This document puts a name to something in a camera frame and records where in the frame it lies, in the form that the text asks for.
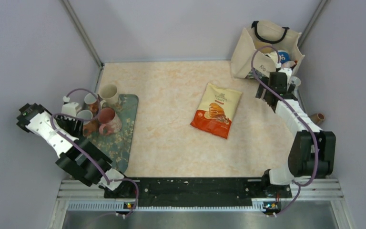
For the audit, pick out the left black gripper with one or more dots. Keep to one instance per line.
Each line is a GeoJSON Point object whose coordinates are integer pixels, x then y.
{"type": "Point", "coordinates": [78, 130]}

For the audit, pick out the blue white package in bag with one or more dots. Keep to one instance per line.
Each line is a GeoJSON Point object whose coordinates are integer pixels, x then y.
{"type": "Point", "coordinates": [284, 56]}

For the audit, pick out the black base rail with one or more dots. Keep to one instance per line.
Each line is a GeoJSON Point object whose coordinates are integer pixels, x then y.
{"type": "Point", "coordinates": [198, 191]}

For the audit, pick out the large pink mug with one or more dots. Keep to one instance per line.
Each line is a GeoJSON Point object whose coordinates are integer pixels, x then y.
{"type": "Point", "coordinates": [109, 121]}

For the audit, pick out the cream white mug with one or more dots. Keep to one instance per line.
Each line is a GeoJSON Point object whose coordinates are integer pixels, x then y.
{"type": "Point", "coordinates": [109, 95]}

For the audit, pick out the beige canvas tote bag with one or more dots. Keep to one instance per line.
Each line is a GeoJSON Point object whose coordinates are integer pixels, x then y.
{"type": "Point", "coordinates": [258, 44]}

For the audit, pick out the light blue white mug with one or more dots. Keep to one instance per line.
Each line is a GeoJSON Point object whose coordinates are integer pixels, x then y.
{"type": "Point", "coordinates": [295, 81]}

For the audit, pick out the orange chips bag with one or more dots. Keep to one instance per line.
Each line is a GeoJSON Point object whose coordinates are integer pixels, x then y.
{"type": "Point", "coordinates": [216, 110]}

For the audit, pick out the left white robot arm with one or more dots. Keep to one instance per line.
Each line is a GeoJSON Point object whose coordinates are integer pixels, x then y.
{"type": "Point", "coordinates": [77, 156]}

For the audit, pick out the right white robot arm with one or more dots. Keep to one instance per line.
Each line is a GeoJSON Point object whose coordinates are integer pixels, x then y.
{"type": "Point", "coordinates": [313, 150]}

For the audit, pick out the orange snack packet in bag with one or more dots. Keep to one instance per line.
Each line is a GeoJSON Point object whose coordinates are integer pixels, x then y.
{"type": "Point", "coordinates": [290, 64]}

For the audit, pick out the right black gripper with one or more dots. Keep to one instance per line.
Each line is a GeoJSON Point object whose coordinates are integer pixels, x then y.
{"type": "Point", "coordinates": [261, 91]}

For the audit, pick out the blue grey mug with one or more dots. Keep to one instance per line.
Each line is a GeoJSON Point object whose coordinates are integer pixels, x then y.
{"type": "Point", "coordinates": [92, 102]}

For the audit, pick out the metal corner frame rail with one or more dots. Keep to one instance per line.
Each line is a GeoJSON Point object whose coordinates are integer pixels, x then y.
{"type": "Point", "coordinates": [81, 31]}

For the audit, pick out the small brown striped cup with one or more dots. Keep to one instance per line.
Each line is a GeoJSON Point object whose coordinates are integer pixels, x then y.
{"type": "Point", "coordinates": [317, 118]}

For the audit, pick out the teal floral placemat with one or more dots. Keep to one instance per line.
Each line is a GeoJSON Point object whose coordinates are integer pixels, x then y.
{"type": "Point", "coordinates": [117, 146]}

